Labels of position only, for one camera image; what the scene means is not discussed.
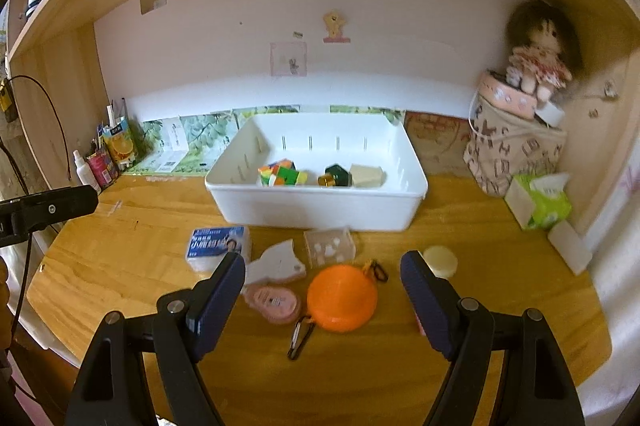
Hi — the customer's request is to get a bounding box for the cream round compact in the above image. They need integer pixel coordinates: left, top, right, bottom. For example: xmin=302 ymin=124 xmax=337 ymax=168
xmin=422 ymin=245 xmax=458 ymax=279

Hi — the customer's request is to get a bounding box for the white curved plastic gadget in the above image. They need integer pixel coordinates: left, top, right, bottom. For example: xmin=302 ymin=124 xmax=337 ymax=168
xmin=244 ymin=240 xmax=307 ymax=285

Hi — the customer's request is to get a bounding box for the orange round pouch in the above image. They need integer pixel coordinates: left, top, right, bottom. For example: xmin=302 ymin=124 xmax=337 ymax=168
xmin=306 ymin=265 xmax=378 ymax=333

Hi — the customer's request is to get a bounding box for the white digital camera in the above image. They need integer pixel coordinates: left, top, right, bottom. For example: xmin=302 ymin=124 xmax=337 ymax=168
xmin=349 ymin=164 xmax=385 ymax=188

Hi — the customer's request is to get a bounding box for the green perfume bottle gold cap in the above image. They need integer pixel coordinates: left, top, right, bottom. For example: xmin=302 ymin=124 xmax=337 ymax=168
xmin=318 ymin=164 xmax=352 ymax=187

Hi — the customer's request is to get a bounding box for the white spray bottle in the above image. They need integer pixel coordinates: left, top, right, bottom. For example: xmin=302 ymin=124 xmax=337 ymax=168
xmin=73 ymin=150 xmax=101 ymax=193

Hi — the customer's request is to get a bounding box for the pink snack packet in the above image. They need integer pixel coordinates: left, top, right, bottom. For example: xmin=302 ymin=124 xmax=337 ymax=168
xmin=87 ymin=148 xmax=119 ymax=189

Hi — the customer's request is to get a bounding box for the white rectangular box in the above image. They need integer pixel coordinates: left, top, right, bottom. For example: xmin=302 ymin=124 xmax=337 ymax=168
xmin=548 ymin=220 xmax=592 ymax=276

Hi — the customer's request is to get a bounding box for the blue white tissue pack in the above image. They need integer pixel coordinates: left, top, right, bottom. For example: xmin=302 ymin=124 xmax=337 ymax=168
xmin=186 ymin=226 xmax=252 ymax=272

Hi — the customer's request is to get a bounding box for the pink round compact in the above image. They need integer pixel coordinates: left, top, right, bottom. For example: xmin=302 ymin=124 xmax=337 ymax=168
xmin=243 ymin=285 xmax=302 ymax=325

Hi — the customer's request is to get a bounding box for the green tissue box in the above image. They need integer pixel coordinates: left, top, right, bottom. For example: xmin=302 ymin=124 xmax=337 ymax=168
xmin=504 ymin=173 xmax=573 ymax=230

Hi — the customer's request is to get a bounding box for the black carabiner clip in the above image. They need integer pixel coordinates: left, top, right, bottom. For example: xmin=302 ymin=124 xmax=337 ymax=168
xmin=362 ymin=259 xmax=388 ymax=283

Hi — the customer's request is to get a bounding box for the black silver carabiner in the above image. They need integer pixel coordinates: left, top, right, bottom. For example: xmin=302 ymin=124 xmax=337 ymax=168
xmin=288 ymin=315 xmax=316 ymax=361

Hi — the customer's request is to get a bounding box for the letter print fabric bag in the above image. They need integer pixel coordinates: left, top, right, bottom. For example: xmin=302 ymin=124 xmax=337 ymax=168
xmin=463 ymin=96 xmax=567 ymax=198

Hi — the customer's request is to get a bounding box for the clear plastic box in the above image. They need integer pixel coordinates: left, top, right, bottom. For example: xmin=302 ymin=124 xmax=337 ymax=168
xmin=304 ymin=227 xmax=356 ymax=269

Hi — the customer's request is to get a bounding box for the multicolour puzzle cube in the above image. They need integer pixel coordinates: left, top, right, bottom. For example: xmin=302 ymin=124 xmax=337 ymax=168
xmin=257 ymin=159 xmax=308 ymax=187

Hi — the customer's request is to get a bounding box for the white plastic storage bin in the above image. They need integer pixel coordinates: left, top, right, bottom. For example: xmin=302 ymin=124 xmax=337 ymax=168
xmin=205 ymin=112 xmax=428 ymax=231

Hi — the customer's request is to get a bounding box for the pink round tin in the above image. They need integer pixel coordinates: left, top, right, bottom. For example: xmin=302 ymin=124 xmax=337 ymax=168
xmin=478 ymin=71 xmax=537 ymax=121

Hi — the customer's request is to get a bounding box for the brown haired doll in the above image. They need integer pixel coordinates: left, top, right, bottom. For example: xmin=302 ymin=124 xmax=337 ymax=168
xmin=506 ymin=0 xmax=584 ymax=106

